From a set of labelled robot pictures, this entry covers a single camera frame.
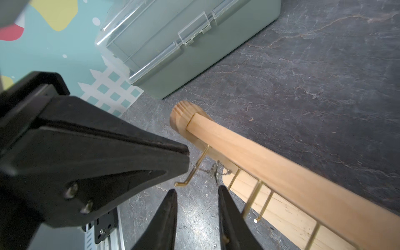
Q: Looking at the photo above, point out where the wooden jewelry display stand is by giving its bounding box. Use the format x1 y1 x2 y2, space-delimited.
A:
170 101 400 250

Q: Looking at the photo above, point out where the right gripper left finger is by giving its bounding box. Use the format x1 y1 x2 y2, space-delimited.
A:
132 189 178 250

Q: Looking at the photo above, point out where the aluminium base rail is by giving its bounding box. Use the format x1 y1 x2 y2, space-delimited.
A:
82 206 126 250

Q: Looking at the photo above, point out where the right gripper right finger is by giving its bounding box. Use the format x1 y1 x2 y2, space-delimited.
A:
218 185 262 250

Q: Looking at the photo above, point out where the silver chain necklace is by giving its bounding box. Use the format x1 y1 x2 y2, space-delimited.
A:
198 160 233 185

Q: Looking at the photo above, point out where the translucent green storage box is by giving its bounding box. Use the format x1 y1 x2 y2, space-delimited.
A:
95 0 281 99

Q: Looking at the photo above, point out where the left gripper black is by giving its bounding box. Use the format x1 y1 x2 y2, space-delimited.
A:
1 71 190 228

